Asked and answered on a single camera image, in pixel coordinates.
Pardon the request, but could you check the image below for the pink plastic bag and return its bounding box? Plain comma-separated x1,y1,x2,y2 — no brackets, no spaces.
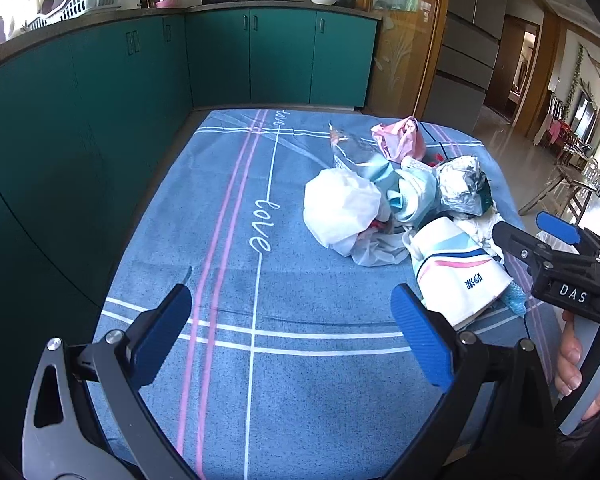
371,116,427,163

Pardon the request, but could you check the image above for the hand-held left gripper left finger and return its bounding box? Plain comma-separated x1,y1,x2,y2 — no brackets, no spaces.
22,283,201,480

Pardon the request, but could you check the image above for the blue striped printed cloth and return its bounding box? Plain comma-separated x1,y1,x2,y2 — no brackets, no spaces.
92,108,563,480

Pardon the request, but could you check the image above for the wooden framed glass door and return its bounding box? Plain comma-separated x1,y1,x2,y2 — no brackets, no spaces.
357,0,451,121

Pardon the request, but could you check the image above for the grey refrigerator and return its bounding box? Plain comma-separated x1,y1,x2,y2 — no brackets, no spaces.
425,0,508,131

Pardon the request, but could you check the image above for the brown wooden room door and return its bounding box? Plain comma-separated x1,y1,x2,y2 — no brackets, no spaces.
485,15,541,121

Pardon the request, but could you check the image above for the pink cloth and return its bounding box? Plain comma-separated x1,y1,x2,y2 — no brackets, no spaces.
545,115,571,146

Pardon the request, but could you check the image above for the light blue face mask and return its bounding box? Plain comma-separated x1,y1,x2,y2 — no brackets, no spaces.
384,166,439,226

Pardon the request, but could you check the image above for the silver foil bag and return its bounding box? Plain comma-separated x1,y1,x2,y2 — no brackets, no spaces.
432,156,496,218

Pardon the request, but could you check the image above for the teal kitchen cabinet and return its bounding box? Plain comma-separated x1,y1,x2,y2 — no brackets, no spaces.
0,7,381,461

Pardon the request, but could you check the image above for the person's right forearm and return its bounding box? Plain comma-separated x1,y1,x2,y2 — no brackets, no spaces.
555,407,600,466

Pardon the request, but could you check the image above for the wooden chair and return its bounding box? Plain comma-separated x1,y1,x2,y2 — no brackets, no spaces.
520,165,598,226

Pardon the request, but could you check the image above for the person's right hand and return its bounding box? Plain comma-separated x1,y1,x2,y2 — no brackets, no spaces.
554,310,600,421

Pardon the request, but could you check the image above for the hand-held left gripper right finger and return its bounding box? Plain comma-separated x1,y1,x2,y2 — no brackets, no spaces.
391,283,566,480

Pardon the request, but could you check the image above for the white crumpled tissue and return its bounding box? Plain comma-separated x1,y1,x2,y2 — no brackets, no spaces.
452,212,506,261

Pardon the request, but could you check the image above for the white plastic bag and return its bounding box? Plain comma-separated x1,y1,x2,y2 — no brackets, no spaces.
303,167,412,267

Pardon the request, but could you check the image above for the teal bubble wrap piece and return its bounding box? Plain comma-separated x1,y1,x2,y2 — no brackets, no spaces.
500,282,531,317

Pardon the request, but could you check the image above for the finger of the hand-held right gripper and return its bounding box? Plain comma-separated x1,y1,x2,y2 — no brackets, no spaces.
536,211,600,261
491,220,556,277

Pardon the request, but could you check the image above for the grey kitchen countertop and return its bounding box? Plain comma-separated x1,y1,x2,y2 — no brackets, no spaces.
0,0,383,78

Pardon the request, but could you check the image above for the wall television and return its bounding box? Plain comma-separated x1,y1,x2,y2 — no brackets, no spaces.
570,85,598,141

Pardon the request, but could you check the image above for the white dish rack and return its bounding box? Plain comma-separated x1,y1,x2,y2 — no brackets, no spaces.
27,0,128,28

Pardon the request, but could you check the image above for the clear plastic bottle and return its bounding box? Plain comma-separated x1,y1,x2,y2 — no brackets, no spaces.
328,122,396,186

